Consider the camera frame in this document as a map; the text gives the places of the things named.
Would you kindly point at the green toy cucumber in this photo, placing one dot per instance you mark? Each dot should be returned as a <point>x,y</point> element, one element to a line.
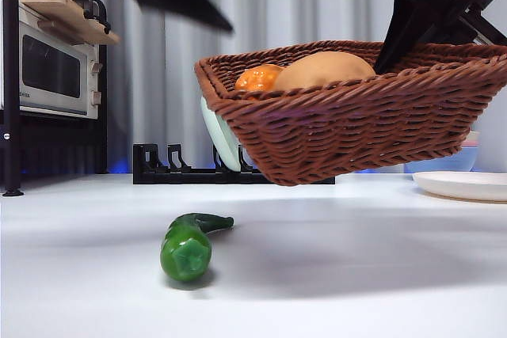
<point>184,257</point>

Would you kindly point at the white plate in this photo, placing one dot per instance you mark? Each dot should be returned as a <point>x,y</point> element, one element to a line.
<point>463,185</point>

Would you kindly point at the black metal shelf rack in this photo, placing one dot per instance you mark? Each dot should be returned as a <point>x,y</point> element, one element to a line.
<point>10,116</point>

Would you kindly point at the blue bowl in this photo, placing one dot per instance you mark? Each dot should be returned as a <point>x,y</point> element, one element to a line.
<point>443,162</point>

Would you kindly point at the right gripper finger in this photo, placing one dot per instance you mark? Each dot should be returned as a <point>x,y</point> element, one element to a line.
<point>455,33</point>
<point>408,21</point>

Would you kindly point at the white toaster oven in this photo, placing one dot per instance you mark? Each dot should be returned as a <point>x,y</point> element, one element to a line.
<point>51,69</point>

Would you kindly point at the tan potato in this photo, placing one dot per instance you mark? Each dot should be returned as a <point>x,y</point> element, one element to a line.
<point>325,71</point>

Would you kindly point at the wooden cutting board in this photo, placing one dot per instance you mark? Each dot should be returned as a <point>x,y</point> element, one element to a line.
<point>67,17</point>

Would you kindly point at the brown wicker basket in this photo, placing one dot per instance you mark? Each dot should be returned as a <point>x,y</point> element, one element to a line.
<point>356,128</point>

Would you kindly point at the black dish rack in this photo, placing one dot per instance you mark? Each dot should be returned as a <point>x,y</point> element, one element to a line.
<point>158,173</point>

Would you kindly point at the pink bowl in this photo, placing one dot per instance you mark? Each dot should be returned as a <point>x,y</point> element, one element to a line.
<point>471,143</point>

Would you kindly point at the cream bowl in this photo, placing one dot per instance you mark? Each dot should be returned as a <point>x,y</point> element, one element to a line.
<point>475,136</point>

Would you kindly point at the grey curtain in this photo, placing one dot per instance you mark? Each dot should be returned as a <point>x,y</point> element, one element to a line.
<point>277,9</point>

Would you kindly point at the orange toy corn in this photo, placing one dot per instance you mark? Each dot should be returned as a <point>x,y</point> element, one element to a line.
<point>257,78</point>

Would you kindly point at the pale green plate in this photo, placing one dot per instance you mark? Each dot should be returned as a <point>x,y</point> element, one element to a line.
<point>223,144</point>

